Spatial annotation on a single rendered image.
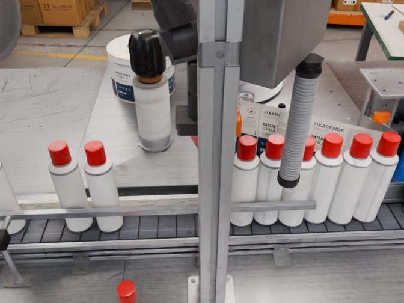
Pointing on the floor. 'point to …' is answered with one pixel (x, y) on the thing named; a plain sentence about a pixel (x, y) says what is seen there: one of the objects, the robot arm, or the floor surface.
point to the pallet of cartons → (61, 17)
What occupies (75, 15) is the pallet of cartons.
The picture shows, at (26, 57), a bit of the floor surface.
